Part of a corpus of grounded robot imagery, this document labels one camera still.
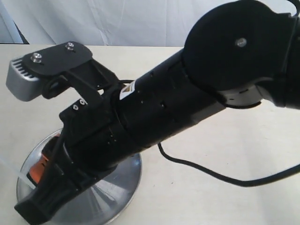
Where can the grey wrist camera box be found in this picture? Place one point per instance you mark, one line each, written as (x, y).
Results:
(21, 83)

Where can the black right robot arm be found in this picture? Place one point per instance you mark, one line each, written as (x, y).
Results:
(236, 55)

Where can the round steel plate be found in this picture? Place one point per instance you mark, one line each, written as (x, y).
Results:
(106, 200)

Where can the light blue backdrop cloth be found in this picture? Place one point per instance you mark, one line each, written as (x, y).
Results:
(101, 22)

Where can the clear glowing plastic tube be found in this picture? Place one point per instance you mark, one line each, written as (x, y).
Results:
(16, 172)

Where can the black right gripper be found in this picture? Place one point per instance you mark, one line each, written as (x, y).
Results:
(91, 144)

